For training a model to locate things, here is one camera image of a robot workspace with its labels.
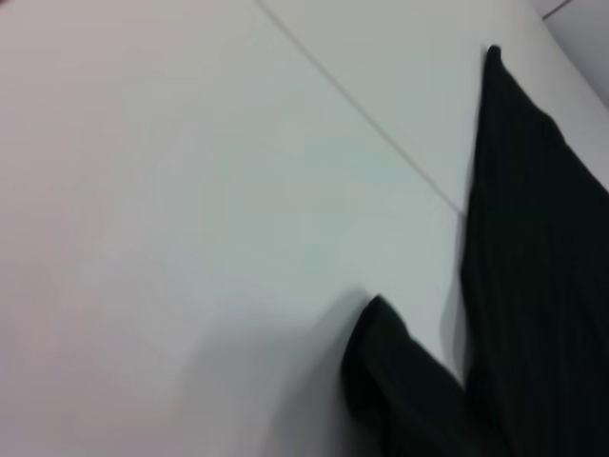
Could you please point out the black shirt with FREE print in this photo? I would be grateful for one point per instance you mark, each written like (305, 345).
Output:
(533, 285)

